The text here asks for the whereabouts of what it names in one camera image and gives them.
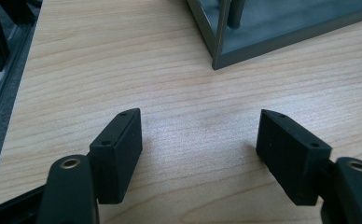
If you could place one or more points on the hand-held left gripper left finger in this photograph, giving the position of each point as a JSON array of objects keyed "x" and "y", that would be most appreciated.
[{"x": 117, "y": 158}]

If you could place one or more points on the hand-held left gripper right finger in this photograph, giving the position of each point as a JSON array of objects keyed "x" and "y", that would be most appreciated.
[{"x": 291, "y": 161}]

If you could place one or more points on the grey metal rack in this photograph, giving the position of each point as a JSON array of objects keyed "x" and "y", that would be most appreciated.
[{"x": 263, "y": 28}]

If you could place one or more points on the black metal frame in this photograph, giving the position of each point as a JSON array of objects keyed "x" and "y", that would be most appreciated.
[{"x": 2, "y": 46}]

